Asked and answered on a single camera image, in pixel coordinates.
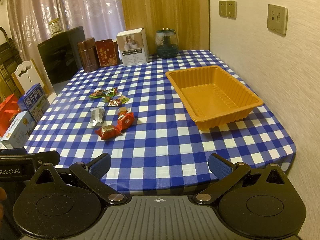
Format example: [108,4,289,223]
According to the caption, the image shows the red snack pack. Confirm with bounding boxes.
[117,112,135,132]
[95,125,121,140]

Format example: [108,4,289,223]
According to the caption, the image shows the clear sesame bar packet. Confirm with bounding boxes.
[89,106,105,127]

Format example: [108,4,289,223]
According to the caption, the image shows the clear brown candy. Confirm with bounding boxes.
[118,107,130,116]

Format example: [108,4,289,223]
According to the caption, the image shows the dark red snack packet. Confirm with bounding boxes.
[107,99,123,107]

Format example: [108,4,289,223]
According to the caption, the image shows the small green candy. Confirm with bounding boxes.
[103,96,112,103]

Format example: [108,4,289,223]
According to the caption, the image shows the green black sausage snack pack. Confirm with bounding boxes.
[89,89,108,99]

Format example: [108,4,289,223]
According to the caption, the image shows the yellow green snack packet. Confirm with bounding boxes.
[119,95,129,104]

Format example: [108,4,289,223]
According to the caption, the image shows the person's hand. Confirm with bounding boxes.
[0,187,7,221]

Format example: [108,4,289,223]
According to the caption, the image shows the light blue carton box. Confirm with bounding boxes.
[1,111,36,149]

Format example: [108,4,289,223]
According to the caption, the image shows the red gift bag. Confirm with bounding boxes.
[0,94,21,137]

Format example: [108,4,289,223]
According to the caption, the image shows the blue milk carton box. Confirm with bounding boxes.
[17,83,50,123]

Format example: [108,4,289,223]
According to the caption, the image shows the blue white checkered tablecloth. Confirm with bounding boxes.
[25,50,296,194]

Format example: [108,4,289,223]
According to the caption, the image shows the orange plastic tray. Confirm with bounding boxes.
[165,66,263,131]

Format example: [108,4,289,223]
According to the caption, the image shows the white chair back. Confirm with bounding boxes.
[11,59,44,95]

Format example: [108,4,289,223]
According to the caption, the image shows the black appliance cabinet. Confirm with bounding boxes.
[37,26,85,85]

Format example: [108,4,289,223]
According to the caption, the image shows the red chinese gift tin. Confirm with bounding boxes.
[95,39,120,67]

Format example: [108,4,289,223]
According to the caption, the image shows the brown metal canister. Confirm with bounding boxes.
[78,37,100,72]

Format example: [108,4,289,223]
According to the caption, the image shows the white product box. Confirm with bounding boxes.
[117,28,149,66]

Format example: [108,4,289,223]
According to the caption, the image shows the glass jar with green base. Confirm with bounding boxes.
[155,28,179,59]

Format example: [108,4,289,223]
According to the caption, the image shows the small decorated jar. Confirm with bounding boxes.
[48,18,62,37]

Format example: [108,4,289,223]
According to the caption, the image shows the pink sheer curtain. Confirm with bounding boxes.
[7,0,125,60]

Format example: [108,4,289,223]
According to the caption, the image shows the double wall socket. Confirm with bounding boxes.
[219,1,236,19]

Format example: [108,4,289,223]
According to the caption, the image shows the beige wall outlet plate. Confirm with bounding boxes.
[267,4,288,36]

